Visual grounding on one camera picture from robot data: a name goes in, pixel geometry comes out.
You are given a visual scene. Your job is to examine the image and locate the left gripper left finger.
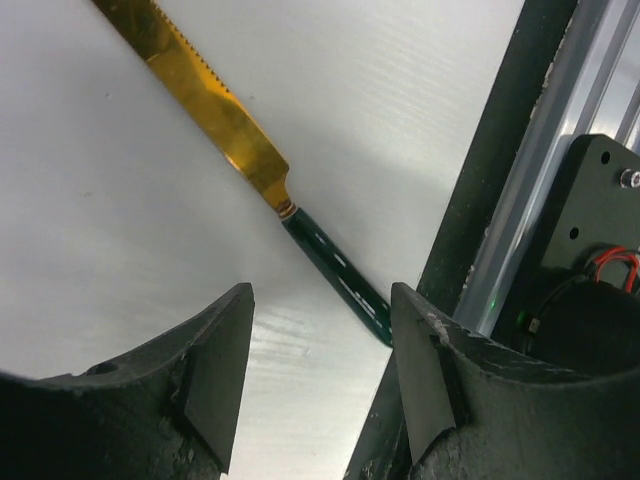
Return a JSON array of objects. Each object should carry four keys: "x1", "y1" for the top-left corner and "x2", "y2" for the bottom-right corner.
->
[{"x1": 1, "y1": 283, "x2": 255, "y2": 479}]

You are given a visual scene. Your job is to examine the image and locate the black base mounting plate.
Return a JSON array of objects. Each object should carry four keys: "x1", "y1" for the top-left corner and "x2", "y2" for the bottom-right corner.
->
[{"x1": 534, "y1": 134, "x2": 639, "y2": 269}]

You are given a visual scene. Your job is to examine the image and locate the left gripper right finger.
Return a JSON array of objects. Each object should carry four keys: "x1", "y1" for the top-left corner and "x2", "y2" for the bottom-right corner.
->
[{"x1": 391, "y1": 282, "x2": 639, "y2": 479}]

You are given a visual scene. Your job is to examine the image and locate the green handled gold knife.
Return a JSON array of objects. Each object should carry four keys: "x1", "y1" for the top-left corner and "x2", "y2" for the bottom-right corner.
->
[{"x1": 95, "y1": 1, "x2": 393, "y2": 346}]

